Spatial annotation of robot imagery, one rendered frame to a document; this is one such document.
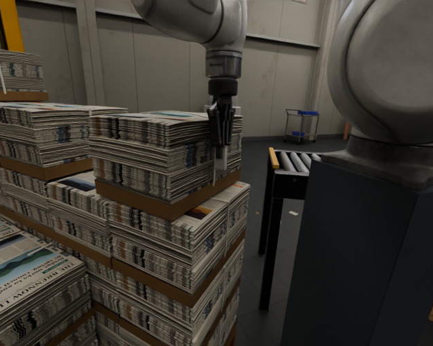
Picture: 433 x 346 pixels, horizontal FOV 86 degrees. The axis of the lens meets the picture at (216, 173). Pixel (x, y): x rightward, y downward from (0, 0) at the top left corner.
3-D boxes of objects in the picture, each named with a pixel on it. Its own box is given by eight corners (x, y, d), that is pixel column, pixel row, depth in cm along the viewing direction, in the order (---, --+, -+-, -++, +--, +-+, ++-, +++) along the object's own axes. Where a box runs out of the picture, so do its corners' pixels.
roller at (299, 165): (308, 171, 107) (315, 178, 108) (293, 150, 152) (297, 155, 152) (300, 178, 109) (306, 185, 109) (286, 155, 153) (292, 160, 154)
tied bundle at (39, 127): (45, 183, 76) (30, 110, 68) (-1, 168, 88) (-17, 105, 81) (133, 159, 108) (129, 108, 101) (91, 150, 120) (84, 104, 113)
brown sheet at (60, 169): (45, 180, 76) (42, 168, 74) (1, 167, 88) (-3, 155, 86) (133, 157, 108) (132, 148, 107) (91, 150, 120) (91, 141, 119)
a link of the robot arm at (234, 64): (198, 52, 55) (198, 79, 57) (233, 49, 51) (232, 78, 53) (216, 58, 63) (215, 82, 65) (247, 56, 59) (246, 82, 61)
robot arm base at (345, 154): (488, 176, 42) (500, 145, 40) (415, 190, 33) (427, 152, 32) (384, 153, 58) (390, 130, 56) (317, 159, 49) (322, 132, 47)
